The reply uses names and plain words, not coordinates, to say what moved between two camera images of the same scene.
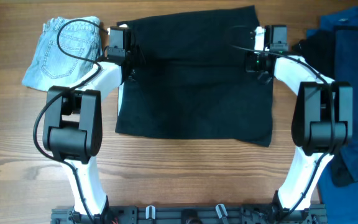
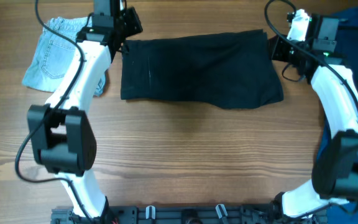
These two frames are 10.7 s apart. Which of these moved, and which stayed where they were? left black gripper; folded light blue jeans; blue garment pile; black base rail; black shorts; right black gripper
Moved: right black gripper; black shorts; left black gripper
Stayed: black base rail; blue garment pile; folded light blue jeans
